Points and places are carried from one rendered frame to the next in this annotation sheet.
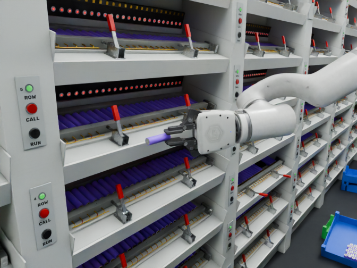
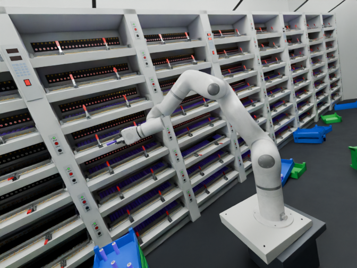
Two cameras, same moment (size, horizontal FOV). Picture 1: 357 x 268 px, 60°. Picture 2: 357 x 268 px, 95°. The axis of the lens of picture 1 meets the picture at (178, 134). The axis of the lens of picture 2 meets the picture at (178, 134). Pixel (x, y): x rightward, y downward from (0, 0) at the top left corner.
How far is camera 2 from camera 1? 0.73 m
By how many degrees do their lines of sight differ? 21
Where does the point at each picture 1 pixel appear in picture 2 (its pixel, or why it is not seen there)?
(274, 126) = (152, 127)
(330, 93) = (164, 109)
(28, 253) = (69, 186)
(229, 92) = not seen: hidden behind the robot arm
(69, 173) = (78, 160)
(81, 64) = (71, 125)
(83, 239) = (94, 181)
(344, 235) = not seen: hidden behind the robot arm
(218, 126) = (129, 133)
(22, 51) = (48, 128)
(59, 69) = (64, 129)
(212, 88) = not seen: hidden behind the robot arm
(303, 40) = (214, 74)
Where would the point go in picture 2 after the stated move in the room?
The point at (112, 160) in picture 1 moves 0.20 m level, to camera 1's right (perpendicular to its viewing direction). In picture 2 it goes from (97, 153) to (121, 147)
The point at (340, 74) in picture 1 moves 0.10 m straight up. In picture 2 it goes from (165, 100) to (159, 82)
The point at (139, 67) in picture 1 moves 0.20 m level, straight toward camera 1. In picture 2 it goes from (99, 119) to (75, 125)
